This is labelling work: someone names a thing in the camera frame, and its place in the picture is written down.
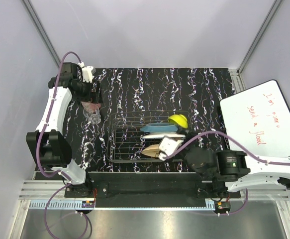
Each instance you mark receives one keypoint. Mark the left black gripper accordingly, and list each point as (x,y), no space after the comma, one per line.
(95,96)

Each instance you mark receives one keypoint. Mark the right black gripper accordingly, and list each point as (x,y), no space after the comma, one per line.
(185,132)

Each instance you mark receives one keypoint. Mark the pink cup brown lid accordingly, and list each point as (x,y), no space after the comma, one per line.
(91,107)

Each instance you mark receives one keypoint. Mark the yellow-green bowl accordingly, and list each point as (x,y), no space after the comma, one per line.
(179,120)

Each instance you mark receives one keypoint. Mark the orange floral plate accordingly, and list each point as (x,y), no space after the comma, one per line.
(152,151)

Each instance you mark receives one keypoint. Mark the white watermelon pattern plate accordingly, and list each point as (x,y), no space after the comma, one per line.
(162,135)

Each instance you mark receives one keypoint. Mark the teal scalloped plate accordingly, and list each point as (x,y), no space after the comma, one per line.
(159,127)

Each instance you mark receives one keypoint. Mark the wire dish rack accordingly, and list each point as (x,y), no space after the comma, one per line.
(127,138)

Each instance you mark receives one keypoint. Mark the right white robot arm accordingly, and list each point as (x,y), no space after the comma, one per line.
(233,170)

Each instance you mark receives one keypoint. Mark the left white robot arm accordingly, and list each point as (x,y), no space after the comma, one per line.
(47,144)

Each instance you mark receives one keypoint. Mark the clear glass cup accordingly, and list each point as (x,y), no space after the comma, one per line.
(92,117)

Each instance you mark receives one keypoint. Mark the white dry-erase board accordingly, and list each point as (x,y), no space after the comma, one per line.
(259,119)

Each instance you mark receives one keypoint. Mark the black marble pattern mat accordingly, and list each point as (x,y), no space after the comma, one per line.
(130,94)

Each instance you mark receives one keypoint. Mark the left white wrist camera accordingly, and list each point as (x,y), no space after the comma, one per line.
(87,72)

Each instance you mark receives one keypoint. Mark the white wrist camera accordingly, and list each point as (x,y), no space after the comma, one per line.
(87,72)
(168,146)

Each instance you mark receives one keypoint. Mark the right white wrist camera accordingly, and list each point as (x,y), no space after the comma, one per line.
(168,146)

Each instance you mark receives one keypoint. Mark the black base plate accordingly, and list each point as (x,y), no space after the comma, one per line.
(105,185)

